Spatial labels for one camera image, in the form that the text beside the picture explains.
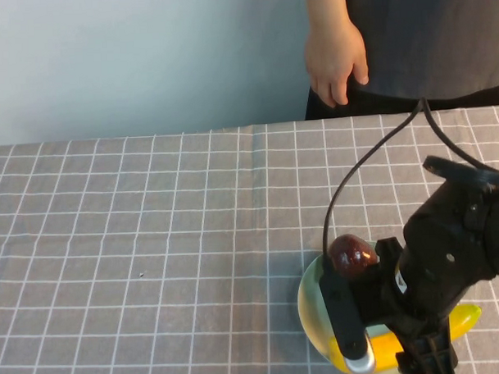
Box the yellow banana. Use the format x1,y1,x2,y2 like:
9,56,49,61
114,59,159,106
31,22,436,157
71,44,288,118
326,303,484,374

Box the person's right forearm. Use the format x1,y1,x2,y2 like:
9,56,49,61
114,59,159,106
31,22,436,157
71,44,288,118
306,0,360,32

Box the black camera cable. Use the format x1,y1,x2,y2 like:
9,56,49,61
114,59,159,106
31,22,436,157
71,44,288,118
317,94,499,276

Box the black trousers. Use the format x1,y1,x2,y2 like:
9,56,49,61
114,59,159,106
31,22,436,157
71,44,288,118
302,69,499,121

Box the grey shirt torso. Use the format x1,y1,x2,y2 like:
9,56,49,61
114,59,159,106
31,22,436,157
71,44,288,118
344,0,499,105

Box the dark purple fruit with leaves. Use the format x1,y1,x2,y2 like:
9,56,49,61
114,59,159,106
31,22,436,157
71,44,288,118
328,233,379,281

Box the grey checked tablecloth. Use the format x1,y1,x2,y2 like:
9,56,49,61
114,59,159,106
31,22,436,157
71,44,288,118
0,105,499,374

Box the light green round plate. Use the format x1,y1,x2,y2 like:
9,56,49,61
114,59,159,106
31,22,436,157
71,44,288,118
294,239,409,374

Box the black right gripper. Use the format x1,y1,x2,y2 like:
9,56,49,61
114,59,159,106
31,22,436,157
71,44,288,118
347,180,499,374

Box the person's right hand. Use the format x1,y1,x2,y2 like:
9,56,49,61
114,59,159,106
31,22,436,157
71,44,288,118
303,21,370,110

